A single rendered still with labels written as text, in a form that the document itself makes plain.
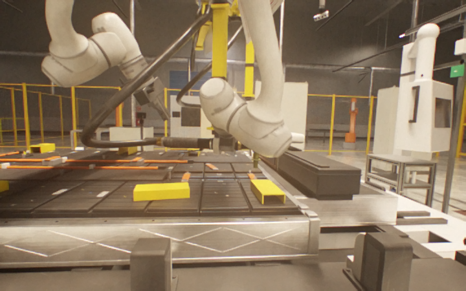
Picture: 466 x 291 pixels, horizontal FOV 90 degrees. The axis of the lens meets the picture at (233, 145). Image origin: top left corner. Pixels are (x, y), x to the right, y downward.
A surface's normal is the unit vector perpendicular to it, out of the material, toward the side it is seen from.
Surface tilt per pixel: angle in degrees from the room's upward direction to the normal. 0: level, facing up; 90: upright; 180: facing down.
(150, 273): 90
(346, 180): 90
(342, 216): 90
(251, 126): 103
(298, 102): 90
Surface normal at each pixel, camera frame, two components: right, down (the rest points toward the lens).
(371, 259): -1.00, -0.01
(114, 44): 0.59, 0.18
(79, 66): 0.70, 0.57
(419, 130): -0.86, 0.04
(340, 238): 0.10, 0.11
